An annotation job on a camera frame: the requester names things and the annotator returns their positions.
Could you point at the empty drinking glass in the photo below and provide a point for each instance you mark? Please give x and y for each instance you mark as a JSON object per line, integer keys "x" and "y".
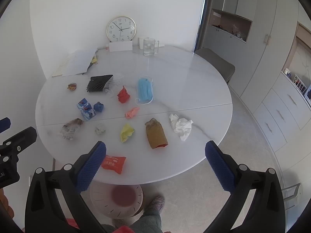
{"x": 157, "y": 47}

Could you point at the white waste bin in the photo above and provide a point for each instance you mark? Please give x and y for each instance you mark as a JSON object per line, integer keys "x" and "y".
{"x": 102, "y": 199}

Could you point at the blue face mask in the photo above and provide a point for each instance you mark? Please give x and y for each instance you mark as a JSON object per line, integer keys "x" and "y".
{"x": 145, "y": 91}

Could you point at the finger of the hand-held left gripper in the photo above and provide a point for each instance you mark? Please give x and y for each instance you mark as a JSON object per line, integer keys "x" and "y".
{"x": 4, "y": 124}
{"x": 23, "y": 137}

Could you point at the beige paper sheet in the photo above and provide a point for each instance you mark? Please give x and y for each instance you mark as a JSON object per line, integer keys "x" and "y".
{"x": 59, "y": 69}

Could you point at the orange snack packet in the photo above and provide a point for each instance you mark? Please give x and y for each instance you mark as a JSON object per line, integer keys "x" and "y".
{"x": 114, "y": 163}

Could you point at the crumpled clear plastic wrapper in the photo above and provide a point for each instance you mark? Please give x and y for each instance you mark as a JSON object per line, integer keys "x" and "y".
{"x": 71, "y": 127}

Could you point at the grey drawer unit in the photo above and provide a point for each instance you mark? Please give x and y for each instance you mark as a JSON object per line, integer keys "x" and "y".
{"x": 279, "y": 111}

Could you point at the person's knitted slipper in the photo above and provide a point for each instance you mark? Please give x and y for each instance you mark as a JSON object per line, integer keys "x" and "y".
{"x": 155, "y": 204}

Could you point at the drinking glass with water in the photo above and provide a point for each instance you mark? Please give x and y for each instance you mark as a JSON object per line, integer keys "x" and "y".
{"x": 149, "y": 48}

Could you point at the gold rimmed wall clock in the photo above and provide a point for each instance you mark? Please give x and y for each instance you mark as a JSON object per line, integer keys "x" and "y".
{"x": 121, "y": 29}

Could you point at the grey upholstered chair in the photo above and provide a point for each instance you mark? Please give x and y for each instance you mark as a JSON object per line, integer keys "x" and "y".
{"x": 215, "y": 62}

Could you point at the grey crumpled paper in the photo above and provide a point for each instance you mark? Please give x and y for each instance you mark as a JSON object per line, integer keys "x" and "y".
{"x": 100, "y": 129}

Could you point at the blue printed carton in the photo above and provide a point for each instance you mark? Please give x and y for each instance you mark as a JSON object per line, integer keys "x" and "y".
{"x": 85, "y": 109}

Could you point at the white paper cup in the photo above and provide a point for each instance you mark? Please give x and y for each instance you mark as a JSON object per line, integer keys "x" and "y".
{"x": 141, "y": 43}

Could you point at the crushed clear plastic cup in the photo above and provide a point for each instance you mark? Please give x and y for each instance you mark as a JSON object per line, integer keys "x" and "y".
{"x": 113, "y": 83}

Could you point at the white paper sheet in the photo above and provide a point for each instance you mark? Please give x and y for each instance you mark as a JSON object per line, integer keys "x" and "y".
{"x": 79, "y": 63}

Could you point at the grey wall cabinet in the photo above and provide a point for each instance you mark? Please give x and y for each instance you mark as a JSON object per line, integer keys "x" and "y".
{"x": 264, "y": 17}

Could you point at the small brown wrapper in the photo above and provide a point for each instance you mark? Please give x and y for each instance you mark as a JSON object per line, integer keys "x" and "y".
{"x": 72, "y": 87}

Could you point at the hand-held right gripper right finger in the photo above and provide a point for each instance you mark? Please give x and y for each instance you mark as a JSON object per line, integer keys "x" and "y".
{"x": 220, "y": 168}

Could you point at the yellow wrapper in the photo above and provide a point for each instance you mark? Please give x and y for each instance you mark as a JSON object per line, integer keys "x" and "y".
{"x": 94, "y": 60}

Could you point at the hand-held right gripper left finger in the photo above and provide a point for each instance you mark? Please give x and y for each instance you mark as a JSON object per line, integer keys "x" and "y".
{"x": 91, "y": 168}

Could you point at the blue paper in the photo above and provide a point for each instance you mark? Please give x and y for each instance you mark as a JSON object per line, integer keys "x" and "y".
{"x": 99, "y": 107}

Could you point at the yellow crumpled paper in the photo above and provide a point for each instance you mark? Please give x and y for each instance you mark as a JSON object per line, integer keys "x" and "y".
{"x": 126, "y": 133}

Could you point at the pink crumpled paper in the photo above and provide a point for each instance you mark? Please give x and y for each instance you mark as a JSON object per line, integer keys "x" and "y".
{"x": 132, "y": 113}

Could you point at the red paper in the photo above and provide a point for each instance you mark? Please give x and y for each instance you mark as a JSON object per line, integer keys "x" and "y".
{"x": 123, "y": 95}

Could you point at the black ribbed plastic tray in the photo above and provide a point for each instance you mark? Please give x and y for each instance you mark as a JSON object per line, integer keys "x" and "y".
{"x": 97, "y": 83}

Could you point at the white crumpled tissue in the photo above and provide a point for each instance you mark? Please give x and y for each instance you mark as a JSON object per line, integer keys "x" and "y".
{"x": 181, "y": 127}

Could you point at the brown paper bag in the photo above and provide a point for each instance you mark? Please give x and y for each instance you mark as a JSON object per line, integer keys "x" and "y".
{"x": 156, "y": 134}

